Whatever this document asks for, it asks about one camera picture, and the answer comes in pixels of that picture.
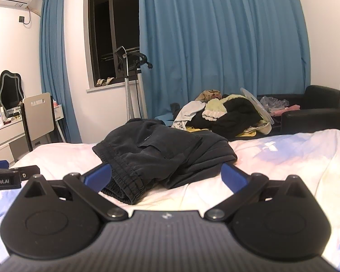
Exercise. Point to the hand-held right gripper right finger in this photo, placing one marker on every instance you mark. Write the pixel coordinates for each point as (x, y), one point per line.
(233, 177)

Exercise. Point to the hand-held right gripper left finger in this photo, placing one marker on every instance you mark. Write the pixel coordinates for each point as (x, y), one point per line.
(97, 176)

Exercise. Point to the black pants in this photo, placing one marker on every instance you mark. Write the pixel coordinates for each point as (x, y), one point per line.
(158, 153)

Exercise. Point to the white desk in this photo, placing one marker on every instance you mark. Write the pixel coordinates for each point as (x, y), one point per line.
(5, 138)

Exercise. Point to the yellow cloth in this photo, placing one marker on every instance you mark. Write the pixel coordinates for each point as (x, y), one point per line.
(248, 133)

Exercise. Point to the beige chair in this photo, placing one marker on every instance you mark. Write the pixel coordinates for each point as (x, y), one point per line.
(38, 119)

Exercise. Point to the white pastel bed sheet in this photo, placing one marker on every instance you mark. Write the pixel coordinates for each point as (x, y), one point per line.
(294, 158)

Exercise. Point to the pale green cloth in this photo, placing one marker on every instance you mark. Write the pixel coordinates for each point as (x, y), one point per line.
(215, 109)

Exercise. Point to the wavy black mirror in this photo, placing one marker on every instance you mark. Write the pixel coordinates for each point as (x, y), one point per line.
(10, 93)

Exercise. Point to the white garment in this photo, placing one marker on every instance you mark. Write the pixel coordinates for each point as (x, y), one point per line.
(187, 113)

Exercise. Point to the clear plastic bag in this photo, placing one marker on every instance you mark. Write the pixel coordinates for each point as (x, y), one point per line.
(273, 103)

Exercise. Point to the tan cloth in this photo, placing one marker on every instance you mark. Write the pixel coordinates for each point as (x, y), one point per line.
(208, 95)

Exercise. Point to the pink cloth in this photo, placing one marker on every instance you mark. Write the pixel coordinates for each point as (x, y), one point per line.
(291, 108)

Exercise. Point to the cloth on windowsill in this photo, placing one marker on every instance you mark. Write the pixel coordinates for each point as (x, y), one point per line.
(104, 82)

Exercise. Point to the narrow blue curtain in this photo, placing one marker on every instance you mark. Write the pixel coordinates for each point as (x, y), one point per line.
(56, 68)

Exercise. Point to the black sofa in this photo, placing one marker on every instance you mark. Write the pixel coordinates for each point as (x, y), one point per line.
(317, 110)

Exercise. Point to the garment steamer stand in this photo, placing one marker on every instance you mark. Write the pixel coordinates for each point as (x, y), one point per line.
(127, 62)

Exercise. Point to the wide blue curtain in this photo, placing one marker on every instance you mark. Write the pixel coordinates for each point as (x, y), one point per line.
(221, 39)

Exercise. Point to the dark window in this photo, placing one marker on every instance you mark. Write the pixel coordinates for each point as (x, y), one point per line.
(102, 28)

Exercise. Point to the black wall socket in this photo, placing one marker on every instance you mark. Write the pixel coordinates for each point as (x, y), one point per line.
(21, 19)

